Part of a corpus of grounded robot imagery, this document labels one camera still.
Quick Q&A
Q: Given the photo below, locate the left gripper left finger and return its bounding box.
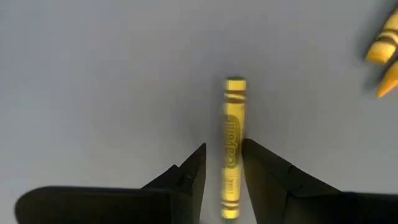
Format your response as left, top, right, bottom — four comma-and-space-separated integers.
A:
14, 142, 207, 224

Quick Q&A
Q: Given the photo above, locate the yellow wrapper crayon green tip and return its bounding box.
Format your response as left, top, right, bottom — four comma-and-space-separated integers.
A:
220, 76, 248, 220

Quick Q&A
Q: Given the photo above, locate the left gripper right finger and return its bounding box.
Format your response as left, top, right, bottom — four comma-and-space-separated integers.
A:
241, 138, 398, 224

